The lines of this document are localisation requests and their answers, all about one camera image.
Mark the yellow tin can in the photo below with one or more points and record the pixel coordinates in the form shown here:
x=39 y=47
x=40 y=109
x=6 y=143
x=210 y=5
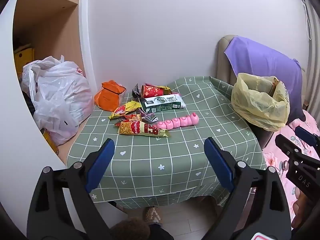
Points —
x=51 y=142

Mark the pink caterpillar toy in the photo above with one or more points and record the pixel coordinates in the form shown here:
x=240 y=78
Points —
x=175 y=123

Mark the white plastic bag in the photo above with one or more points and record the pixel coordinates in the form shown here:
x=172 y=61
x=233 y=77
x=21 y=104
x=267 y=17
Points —
x=60 y=92

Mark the dark wrapper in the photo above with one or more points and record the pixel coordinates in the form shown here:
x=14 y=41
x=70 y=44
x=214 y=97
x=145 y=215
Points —
x=136 y=92

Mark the person's leg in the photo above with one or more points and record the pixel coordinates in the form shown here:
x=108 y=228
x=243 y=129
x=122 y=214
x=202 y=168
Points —
x=130 y=230

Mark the red paper cup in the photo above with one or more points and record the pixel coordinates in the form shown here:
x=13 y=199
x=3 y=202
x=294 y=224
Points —
x=152 y=90

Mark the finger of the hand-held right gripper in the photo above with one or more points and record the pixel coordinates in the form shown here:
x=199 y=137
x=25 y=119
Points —
x=290 y=147
x=307 y=136

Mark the green checked tablecloth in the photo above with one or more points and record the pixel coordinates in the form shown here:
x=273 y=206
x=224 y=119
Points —
x=162 y=160

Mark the wooden shelf unit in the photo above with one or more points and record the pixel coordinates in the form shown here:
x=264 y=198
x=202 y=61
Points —
x=57 y=30

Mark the yellow plastic bag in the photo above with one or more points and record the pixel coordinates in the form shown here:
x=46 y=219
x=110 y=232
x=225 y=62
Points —
x=252 y=105

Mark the pink floral bed sheet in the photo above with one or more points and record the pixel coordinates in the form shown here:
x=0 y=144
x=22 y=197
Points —
x=273 y=157

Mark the large yellow red snack packet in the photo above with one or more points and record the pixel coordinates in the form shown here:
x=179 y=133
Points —
x=140 y=128

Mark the yellow plush toy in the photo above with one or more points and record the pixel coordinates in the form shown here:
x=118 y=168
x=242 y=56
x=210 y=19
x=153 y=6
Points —
x=23 y=60

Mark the green white milk carton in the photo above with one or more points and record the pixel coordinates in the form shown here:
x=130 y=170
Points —
x=162 y=103

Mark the orange packet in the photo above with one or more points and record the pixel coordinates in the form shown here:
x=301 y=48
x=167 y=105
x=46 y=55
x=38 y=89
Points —
x=110 y=96

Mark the grey curtain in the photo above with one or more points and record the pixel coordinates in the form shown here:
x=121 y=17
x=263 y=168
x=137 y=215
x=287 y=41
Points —
x=313 y=42

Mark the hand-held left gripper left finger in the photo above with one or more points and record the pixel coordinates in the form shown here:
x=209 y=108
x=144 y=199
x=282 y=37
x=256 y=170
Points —
x=100 y=166

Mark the silver purple wrapper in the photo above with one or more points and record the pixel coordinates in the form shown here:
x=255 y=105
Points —
x=148 y=116

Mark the small red wrapper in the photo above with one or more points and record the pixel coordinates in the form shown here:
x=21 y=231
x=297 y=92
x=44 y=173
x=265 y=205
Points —
x=130 y=117

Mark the knitted slipper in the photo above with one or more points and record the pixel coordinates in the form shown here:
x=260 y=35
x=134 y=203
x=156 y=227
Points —
x=153 y=215

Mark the purple cloth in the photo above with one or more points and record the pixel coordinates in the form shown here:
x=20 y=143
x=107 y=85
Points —
x=262 y=60

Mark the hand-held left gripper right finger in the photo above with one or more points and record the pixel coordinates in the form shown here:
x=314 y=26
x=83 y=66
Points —
x=220 y=166

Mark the small yellow snack packet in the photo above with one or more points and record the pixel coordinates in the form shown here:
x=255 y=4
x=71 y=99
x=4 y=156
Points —
x=122 y=110

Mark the person's right forearm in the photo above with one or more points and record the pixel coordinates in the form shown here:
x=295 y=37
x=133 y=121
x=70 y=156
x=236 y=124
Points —
x=298 y=205

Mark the beige padded headboard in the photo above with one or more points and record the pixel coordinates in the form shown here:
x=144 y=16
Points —
x=222 y=60

